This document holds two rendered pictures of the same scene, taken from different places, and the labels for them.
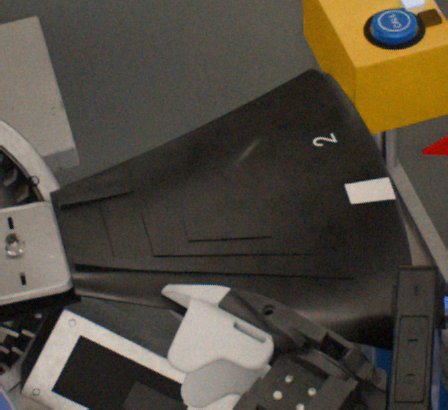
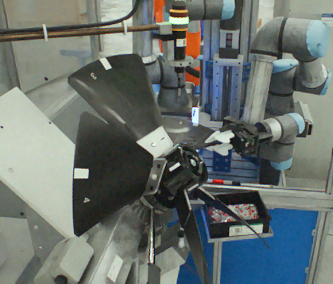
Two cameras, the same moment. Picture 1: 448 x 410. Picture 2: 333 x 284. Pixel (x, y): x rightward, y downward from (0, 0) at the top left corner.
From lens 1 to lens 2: 107 cm
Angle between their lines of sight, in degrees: 61
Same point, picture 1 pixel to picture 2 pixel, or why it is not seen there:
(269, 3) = not seen: hidden behind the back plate
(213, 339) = (225, 136)
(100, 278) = (197, 146)
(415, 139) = not seen: hidden behind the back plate
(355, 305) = not seen: hidden behind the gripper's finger
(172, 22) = (11, 207)
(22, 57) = (5, 222)
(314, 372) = (240, 130)
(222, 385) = (225, 150)
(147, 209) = (182, 139)
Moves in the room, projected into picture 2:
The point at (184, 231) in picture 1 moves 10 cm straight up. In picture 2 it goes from (192, 137) to (192, 107)
